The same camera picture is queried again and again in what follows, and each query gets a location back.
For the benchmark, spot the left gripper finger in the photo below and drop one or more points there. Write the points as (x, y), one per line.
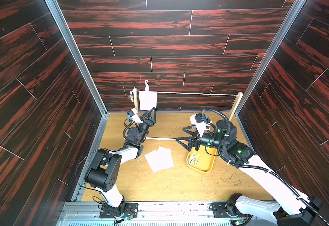
(153, 115)
(146, 116)

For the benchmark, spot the wooden string rack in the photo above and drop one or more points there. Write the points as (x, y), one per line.
(134, 96)

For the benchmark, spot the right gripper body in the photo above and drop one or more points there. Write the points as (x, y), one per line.
(195, 140)

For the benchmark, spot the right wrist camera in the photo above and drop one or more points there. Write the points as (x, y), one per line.
(201, 125)

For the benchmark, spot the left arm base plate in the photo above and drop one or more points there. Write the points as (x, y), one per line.
(127, 210)

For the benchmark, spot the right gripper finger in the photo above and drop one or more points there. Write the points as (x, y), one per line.
(187, 142)
(191, 130)

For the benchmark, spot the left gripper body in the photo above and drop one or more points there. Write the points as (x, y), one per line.
(141, 130)

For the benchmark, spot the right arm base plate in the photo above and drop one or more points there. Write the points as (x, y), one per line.
(226, 210)

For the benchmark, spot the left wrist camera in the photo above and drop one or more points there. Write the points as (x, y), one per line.
(133, 115)

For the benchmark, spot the yellow plastic tray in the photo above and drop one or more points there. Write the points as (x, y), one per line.
(206, 162)

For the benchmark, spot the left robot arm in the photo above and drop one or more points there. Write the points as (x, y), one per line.
(104, 168)

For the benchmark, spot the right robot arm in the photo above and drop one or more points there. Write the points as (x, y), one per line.
(289, 207)

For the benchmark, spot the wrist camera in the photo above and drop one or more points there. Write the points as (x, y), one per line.
(201, 125)
(133, 115)

